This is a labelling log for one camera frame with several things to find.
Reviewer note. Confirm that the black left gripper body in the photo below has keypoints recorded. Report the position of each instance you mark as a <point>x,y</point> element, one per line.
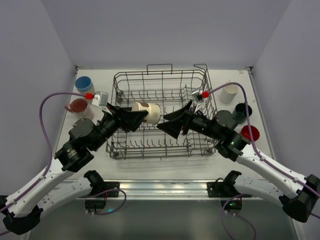
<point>119,116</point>

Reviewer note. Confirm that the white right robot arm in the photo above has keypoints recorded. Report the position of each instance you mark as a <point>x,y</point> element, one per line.
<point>295,193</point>

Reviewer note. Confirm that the dark green mug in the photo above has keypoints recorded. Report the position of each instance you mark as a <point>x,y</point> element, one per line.
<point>240,113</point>

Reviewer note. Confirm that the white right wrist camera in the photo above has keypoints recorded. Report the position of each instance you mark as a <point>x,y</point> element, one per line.
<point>198,99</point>

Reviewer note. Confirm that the right black controller box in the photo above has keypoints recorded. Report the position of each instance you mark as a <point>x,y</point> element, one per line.
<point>234,206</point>

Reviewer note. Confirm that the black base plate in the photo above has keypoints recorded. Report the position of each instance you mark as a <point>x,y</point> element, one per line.
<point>217,189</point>
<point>105,189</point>

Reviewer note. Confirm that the blue plastic tumbler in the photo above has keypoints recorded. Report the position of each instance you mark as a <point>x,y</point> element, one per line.
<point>82,83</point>

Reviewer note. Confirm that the cream and brown mug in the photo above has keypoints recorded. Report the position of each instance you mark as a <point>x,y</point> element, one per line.
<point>153,109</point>

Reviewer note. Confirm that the black controller box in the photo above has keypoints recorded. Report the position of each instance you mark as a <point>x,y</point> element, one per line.
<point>234,206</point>
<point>94,205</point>

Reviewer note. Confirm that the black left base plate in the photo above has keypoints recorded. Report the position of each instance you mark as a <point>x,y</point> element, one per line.
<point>105,189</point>

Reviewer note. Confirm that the white faceted ceramic mug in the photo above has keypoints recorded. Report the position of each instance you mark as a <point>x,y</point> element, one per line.
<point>228,93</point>

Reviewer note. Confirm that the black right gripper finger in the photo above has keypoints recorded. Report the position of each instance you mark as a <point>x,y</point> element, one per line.
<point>176,114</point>
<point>173,127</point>

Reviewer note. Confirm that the aluminium mounting rail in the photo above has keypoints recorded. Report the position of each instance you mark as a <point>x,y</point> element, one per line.
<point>171,190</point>

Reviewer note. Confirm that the red mug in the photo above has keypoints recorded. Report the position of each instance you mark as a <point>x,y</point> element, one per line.
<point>250,132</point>

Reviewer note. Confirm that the pink ghost pattern mug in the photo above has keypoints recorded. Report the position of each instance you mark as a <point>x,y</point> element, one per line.
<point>80,108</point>

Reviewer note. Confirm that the left black controller box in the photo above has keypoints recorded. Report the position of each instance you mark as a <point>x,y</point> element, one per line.
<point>94,205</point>

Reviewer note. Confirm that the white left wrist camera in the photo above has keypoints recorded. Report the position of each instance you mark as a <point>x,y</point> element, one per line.
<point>100,100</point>

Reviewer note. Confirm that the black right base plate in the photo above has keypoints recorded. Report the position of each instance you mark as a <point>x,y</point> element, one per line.
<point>217,189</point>

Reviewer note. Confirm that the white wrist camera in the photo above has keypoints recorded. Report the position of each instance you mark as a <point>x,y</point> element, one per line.
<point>198,99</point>
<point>100,100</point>

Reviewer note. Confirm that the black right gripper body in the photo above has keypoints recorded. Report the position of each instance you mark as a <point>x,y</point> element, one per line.
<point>186,122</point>

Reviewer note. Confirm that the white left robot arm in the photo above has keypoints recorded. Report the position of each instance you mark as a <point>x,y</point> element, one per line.
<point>23,209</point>

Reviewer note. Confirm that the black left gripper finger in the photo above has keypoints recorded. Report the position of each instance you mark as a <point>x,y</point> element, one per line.
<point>130,121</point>
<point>117,109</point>

